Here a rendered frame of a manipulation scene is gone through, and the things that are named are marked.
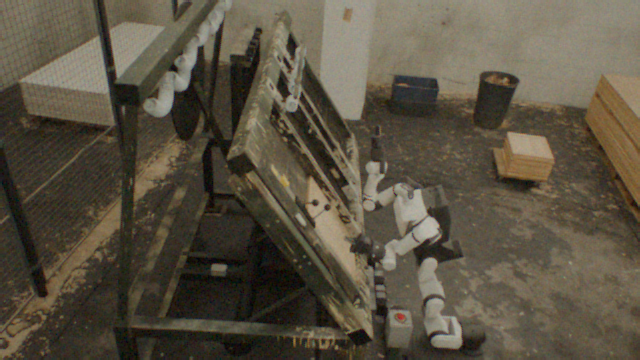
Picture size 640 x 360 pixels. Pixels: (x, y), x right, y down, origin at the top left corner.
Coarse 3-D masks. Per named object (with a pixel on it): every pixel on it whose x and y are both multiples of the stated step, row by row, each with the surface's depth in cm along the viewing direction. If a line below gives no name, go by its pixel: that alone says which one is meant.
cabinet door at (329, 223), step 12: (312, 180) 302; (312, 192) 293; (324, 204) 305; (312, 216) 276; (324, 216) 295; (336, 216) 316; (324, 228) 287; (336, 228) 307; (336, 240) 297; (336, 252) 288; (348, 252) 309; (348, 264) 299
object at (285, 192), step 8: (272, 176) 246; (280, 176) 251; (280, 184) 249; (280, 192) 251; (288, 192) 252; (288, 200) 254; (296, 208) 257; (304, 216) 259; (312, 232) 265; (320, 232) 271; (320, 240) 268; (328, 248) 272; (328, 256) 274; (336, 256) 278; (336, 264) 277; (344, 264) 284; (344, 272) 280; (344, 280) 284; (352, 280) 286; (352, 288) 287
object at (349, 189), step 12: (276, 60) 307; (288, 72) 316; (288, 84) 321; (300, 108) 327; (300, 120) 332; (312, 132) 337; (324, 144) 342; (324, 156) 347; (336, 168) 352; (348, 180) 360; (348, 192) 363
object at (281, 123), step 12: (276, 96) 274; (276, 108) 280; (276, 120) 284; (288, 132) 288; (288, 144) 292; (300, 144) 292; (300, 156) 296; (312, 168) 301; (324, 180) 306; (324, 192) 310; (336, 204) 315; (348, 216) 321; (348, 228) 325
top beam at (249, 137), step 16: (288, 16) 390; (272, 32) 354; (288, 32) 368; (272, 48) 319; (272, 64) 297; (256, 80) 282; (272, 80) 284; (256, 96) 259; (272, 96) 272; (256, 112) 241; (240, 128) 234; (256, 128) 232; (240, 144) 218; (256, 144) 224; (240, 160) 212; (256, 160) 216
